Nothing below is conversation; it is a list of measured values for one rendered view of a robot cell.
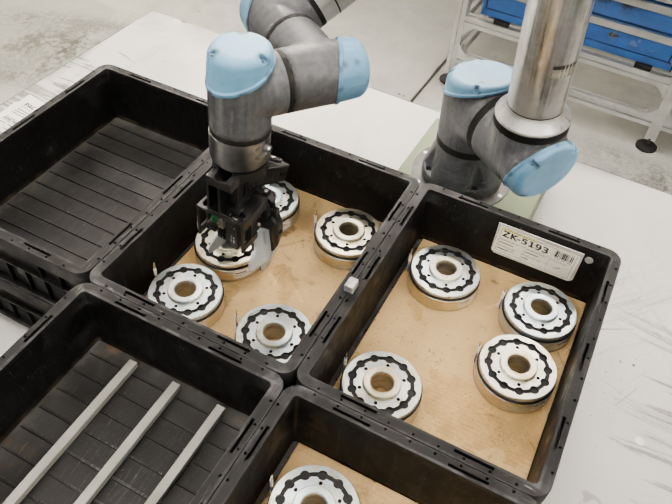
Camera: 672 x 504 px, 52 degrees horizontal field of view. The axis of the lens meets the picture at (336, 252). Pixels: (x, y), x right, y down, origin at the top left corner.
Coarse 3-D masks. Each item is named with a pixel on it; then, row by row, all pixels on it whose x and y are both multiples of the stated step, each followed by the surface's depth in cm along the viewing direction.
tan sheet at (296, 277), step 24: (312, 216) 110; (288, 240) 106; (312, 240) 107; (288, 264) 103; (312, 264) 103; (240, 288) 99; (264, 288) 100; (288, 288) 100; (312, 288) 100; (336, 288) 100; (240, 312) 96; (312, 312) 97
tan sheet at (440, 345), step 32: (480, 288) 102; (384, 320) 97; (416, 320) 97; (448, 320) 98; (480, 320) 98; (416, 352) 93; (448, 352) 94; (448, 384) 90; (416, 416) 87; (448, 416) 87; (480, 416) 87; (512, 416) 88; (544, 416) 88; (480, 448) 84; (512, 448) 84
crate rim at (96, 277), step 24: (312, 144) 107; (384, 168) 104; (408, 192) 101; (360, 264) 90; (120, 288) 85; (168, 312) 83; (216, 336) 81; (312, 336) 82; (264, 360) 79; (288, 360) 79
